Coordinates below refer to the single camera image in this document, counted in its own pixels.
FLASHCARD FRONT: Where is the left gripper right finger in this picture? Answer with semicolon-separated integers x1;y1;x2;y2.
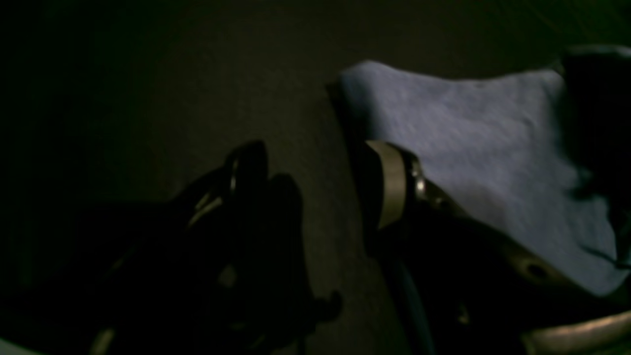
362;140;630;355

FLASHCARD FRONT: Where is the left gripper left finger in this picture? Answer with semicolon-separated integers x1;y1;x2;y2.
55;140;343;355

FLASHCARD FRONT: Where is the blue-grey t-shirt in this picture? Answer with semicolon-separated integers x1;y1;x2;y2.
340;62;630;296

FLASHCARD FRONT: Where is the black table cloth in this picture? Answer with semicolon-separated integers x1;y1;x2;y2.
1;0;630;355

